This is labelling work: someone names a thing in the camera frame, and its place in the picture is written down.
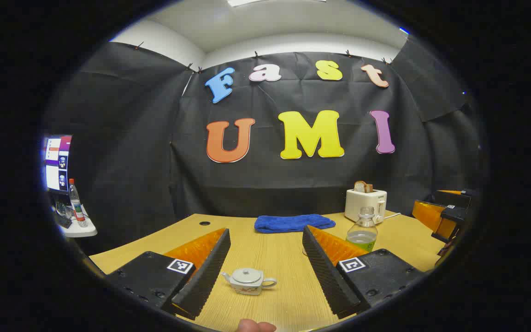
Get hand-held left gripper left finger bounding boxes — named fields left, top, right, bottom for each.
left=106, top=227, right=232, bottom=321

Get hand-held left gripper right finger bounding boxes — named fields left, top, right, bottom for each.
left=302, top=225, right=426, bottom=320

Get white teacup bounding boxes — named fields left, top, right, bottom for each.
left=221, top=268, right=278, bottom=296

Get green label water bottle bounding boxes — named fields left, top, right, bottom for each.
left=346, top=207, right=379, bottom=252

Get red cap water bottle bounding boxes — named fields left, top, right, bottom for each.
left=68, top=178, right=89, bottom=227

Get blue towel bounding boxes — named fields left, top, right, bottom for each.
left=254, top=214, right=336, bottom=234

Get white toaster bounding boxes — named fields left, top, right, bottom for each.
left=344, top=188, right=388, bottom=225

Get black backdrop cloth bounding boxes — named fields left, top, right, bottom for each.
left=44, top=39, right=483, bottom=256

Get white side table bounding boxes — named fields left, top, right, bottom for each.
left=53, top=205, right=98, bottom=238

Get clear plastic bag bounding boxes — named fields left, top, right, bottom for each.
left=56, top=198, right=75, bottom=217

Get computer monitor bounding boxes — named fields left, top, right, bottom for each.
left=42, top=134, right=73, bottom=193

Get ceiling light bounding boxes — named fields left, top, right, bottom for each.
left=227, top=0, right=327, bottom=7

